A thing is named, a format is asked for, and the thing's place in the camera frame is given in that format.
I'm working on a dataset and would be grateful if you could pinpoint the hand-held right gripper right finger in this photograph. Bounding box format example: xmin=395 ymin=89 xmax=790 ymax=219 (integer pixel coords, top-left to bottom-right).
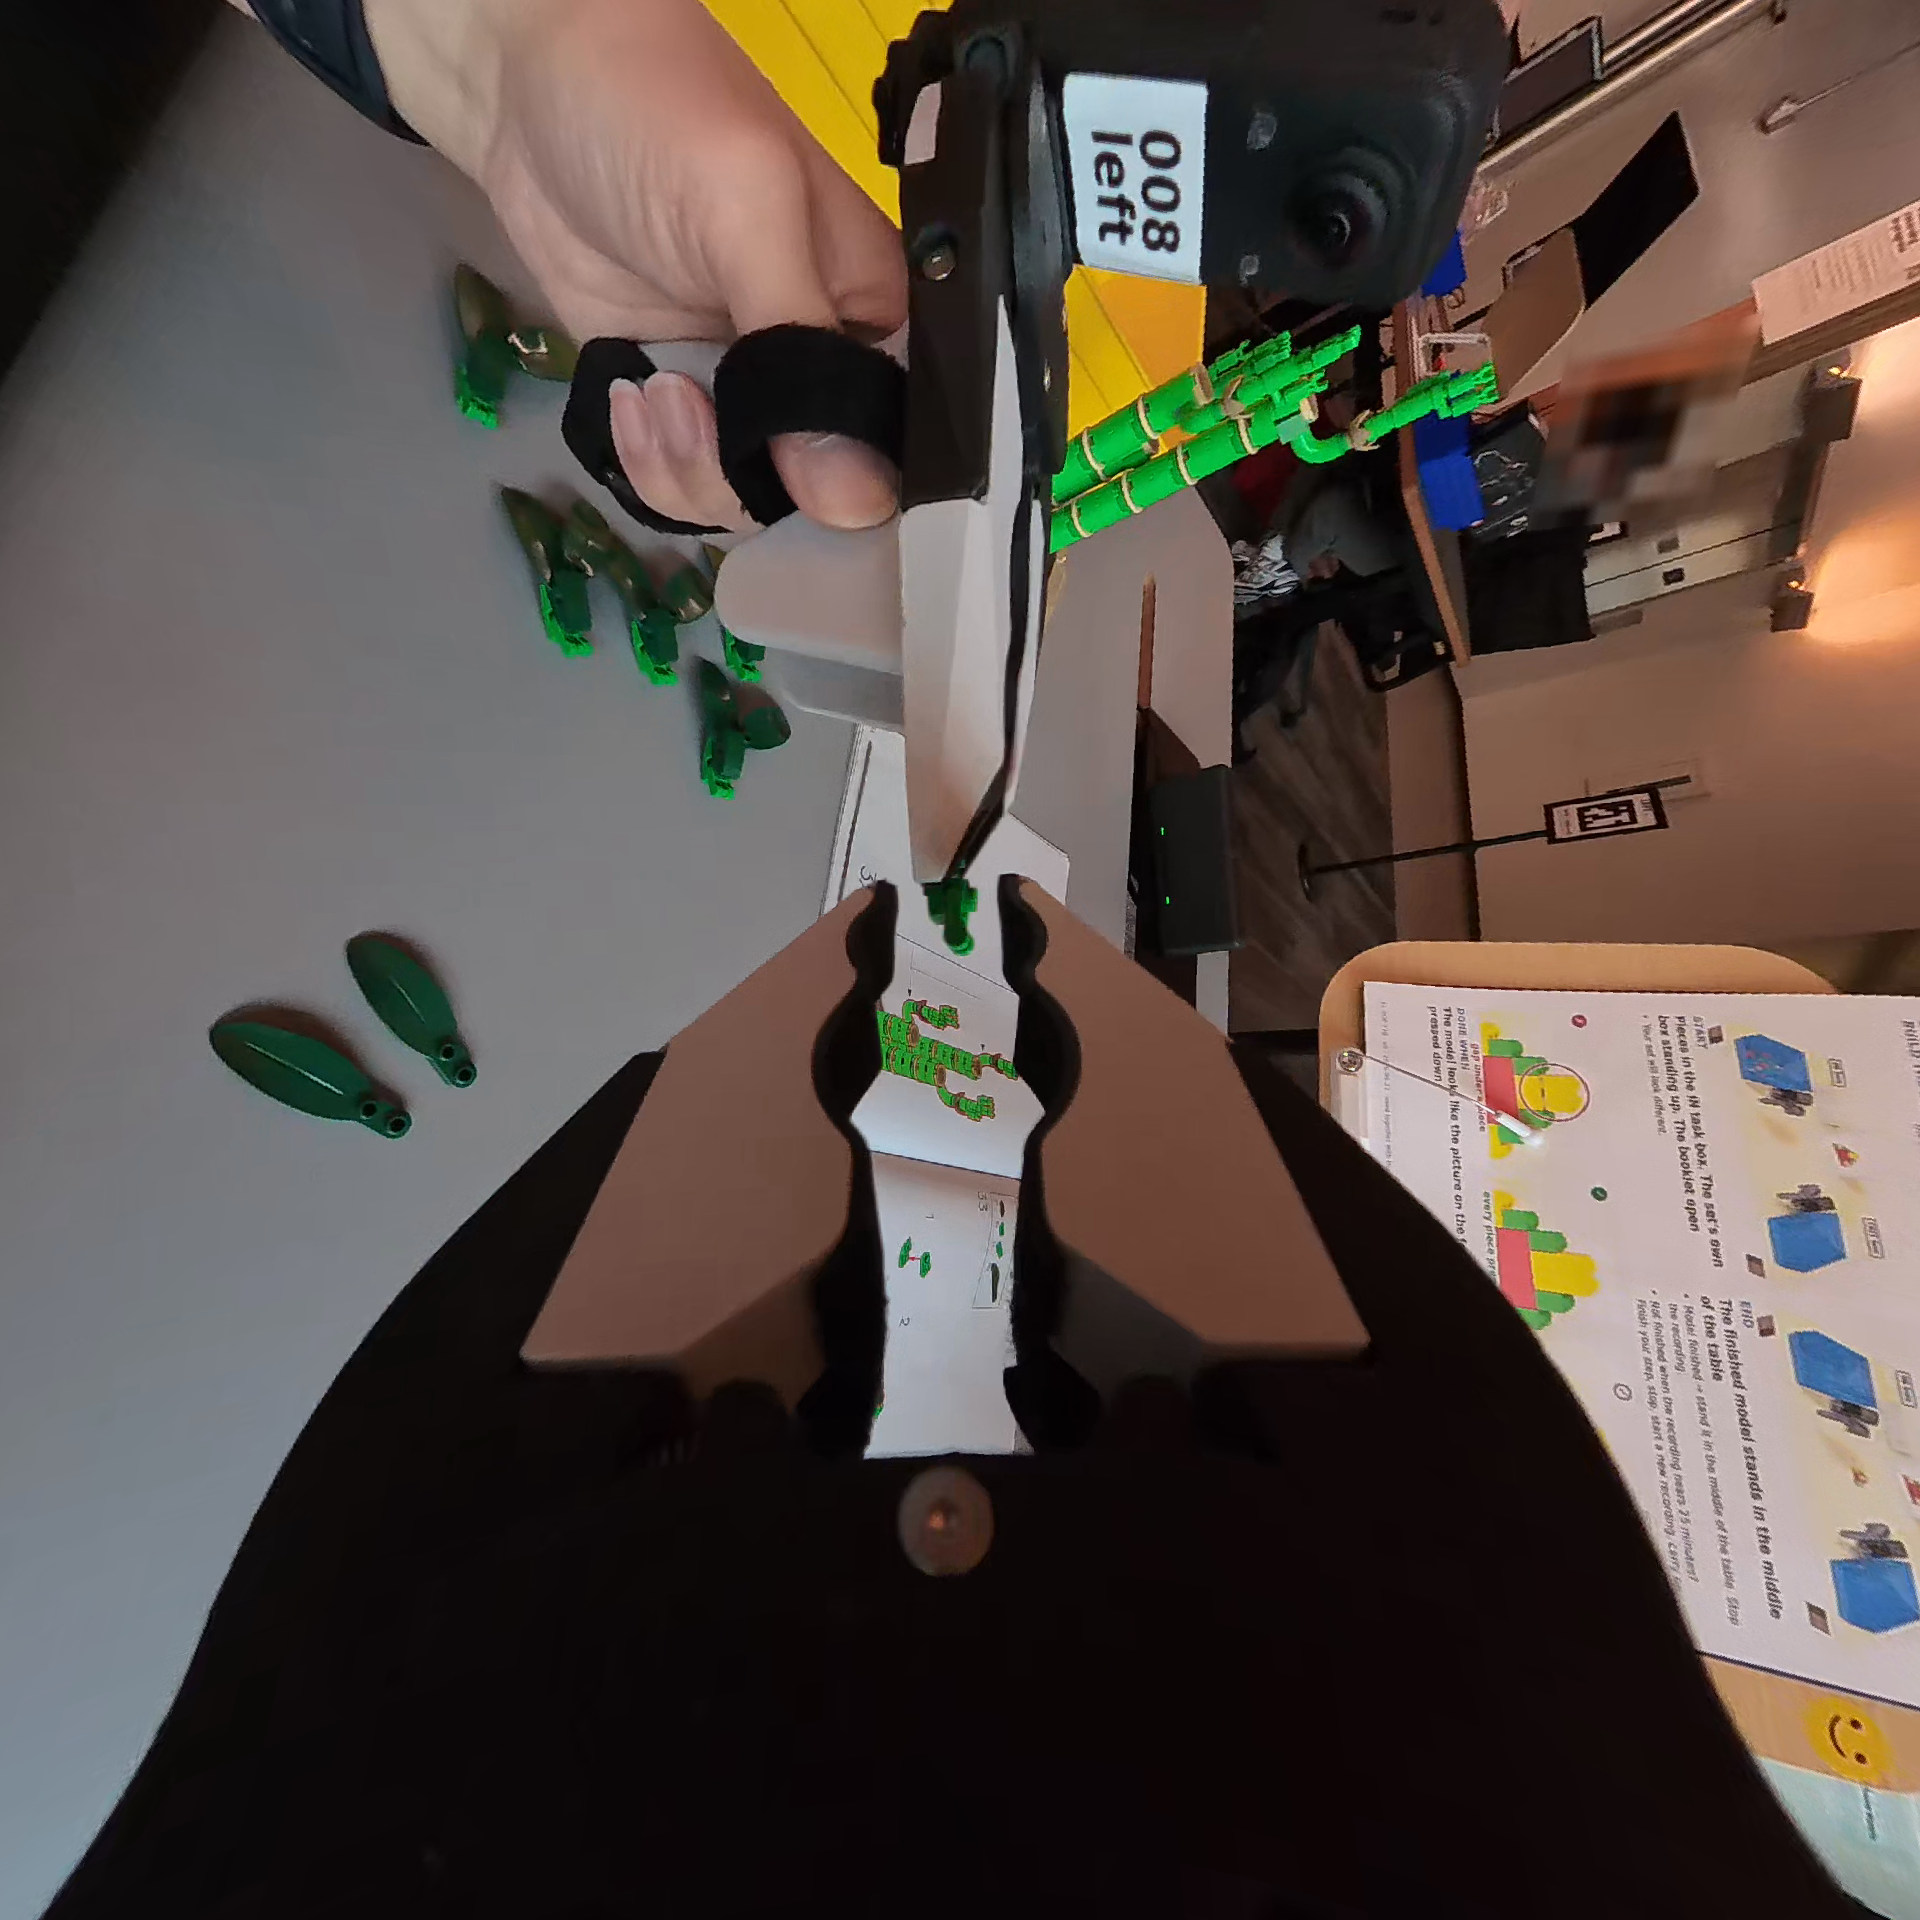
xmin=997 ymin=877 xmax=1374 ymax=1459

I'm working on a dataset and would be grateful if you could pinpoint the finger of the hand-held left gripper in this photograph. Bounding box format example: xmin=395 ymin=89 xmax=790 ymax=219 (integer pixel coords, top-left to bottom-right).
xmin=901 ymin=285 xmax=1050 ymax=891

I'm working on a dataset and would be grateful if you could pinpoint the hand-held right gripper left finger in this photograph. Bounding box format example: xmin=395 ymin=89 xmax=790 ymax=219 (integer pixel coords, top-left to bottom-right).
xmin=521 ymin=879 xmax=902 ymax=1461

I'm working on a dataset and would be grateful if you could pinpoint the green lego leaf sprig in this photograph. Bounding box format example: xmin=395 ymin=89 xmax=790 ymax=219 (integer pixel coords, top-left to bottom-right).
xmin=498 ymin=487 xmax=599 ymax=660
xmin=452 ymin=264 xmax=583 ymax=430
xmin=693 ymin=656 xmax=795 ymax=801
xmin=562 ymin=499 xmax=715 ymax=689
xmin=703 ymin=543 xmax=771 ymax=685

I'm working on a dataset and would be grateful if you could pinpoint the lego instruction booklet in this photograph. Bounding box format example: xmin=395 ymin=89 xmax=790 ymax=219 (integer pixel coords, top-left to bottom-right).
xmin=822 ymin=727 xmax=1074 ymax=1461

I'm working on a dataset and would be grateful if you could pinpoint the green lego bamboo model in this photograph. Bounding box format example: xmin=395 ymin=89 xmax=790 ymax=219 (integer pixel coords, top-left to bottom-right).
xmin=1047 ymin=322 xmax=1502 ymax=560

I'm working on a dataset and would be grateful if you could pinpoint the dark green lego leaf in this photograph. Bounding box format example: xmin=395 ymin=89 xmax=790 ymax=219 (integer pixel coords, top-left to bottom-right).
xmin=345 ymin=933 xmax=480 ymax=1090
xmin=210 ymin=1013 xmax=414 ymax=1143

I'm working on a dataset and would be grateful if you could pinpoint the person's left hand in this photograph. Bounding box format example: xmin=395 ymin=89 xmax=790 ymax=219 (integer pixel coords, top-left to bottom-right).
xmin=366 ymin=0 xmax=910 ymax=535

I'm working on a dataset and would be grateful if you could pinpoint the black box with green lights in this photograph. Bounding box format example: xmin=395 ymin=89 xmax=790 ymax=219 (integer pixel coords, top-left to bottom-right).
xmin=1146 ymin=765 xmax=1244 ymax=961

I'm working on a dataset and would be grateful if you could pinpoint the wooden sign board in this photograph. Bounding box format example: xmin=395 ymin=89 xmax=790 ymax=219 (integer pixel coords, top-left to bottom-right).
xmin=1317 ymin=943 xmax=1920 ymax=1871

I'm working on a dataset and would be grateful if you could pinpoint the blue storage crate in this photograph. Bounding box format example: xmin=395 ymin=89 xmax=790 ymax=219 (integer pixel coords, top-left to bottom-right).
xmin=1417 ymin=405 xmax=1521 ymax=530

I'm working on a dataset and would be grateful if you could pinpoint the yellow ribbed crate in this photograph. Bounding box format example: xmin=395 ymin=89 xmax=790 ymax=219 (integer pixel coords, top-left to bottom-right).
xmin=697 ymin=0 xmax=1210 ymax=452

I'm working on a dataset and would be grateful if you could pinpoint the printed task sheet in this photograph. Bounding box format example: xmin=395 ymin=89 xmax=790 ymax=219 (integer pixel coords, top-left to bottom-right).
xmin=1356 ymin=982 xmax=1920 ymax=1713

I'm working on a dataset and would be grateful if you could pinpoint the black white marker tag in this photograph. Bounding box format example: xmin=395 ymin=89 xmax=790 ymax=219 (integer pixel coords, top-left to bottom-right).
xmin=1544 ymin=781 xmax=1670 ymax=847

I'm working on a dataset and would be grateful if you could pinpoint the white paper notice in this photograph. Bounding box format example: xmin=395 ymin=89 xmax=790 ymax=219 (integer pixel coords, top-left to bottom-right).
xmin=1755 ymin=203 xmax=1920 ymax=355

